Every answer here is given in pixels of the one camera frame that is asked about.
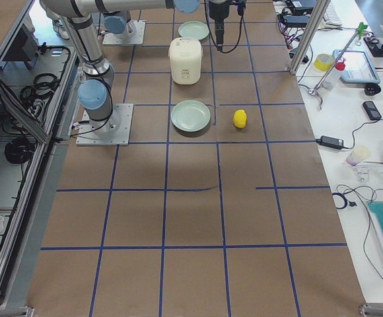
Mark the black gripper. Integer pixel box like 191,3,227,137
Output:
209,0,228,50

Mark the white rice cooker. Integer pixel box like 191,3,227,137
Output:
168,37,202,85

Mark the green plate far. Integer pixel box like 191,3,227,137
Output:
178,21,209,41

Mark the green plate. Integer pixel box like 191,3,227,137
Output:
178,21,209,41
170,100,211,132

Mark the yellow toy fruit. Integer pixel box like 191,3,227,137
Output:
232,109,247,129

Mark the green plate near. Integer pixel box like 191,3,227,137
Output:
170,100,211,132

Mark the yellow tape roll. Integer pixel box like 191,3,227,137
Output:
314,53,335,71

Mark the metal rod stand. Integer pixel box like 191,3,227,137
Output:
308,22,368,109

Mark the red cap squeeze bottle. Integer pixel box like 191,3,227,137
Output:
322,59,345,90

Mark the blue teach pendant tablet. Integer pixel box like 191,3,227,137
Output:
340,50,380,84

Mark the black power adapter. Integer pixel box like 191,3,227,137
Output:
316,135,344,150

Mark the black phone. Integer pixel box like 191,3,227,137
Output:
362,101,382,121

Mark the translucent plastic cup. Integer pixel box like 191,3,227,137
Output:
345,145,370,166

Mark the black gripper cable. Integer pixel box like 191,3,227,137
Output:
204,0,247,54

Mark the aluminium frame post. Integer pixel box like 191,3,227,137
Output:
289,0,330,75

